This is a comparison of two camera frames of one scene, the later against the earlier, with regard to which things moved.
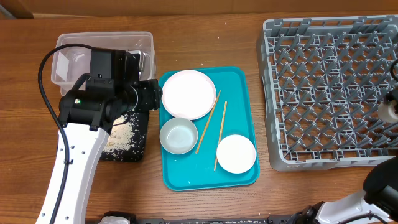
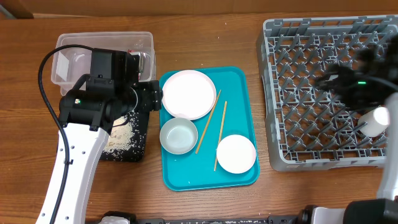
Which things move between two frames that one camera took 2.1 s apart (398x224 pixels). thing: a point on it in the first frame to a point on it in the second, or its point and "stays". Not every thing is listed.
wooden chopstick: [212, 111] stays
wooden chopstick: [220, 137] stays
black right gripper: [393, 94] to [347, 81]
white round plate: [188, 94] stays
